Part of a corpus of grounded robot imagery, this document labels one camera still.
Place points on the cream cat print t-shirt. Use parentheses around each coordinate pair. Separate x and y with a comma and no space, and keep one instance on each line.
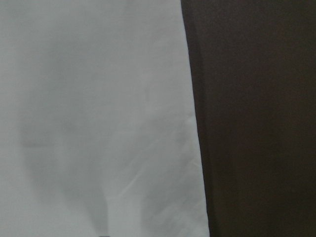
(98,132)

